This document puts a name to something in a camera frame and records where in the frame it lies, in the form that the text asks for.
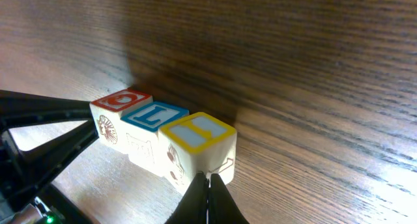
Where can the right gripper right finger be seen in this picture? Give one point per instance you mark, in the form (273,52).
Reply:
(222,209)

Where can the car picture yellow block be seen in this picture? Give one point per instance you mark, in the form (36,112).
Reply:
(197,143)

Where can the letter E L block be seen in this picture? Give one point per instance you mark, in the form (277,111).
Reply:
(140,128)

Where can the shell picture Q block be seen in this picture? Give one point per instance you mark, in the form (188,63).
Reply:
(107,113)

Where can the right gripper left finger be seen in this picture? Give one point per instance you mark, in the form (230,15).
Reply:
(192,208)

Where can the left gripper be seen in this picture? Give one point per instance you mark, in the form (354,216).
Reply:
(26,177)

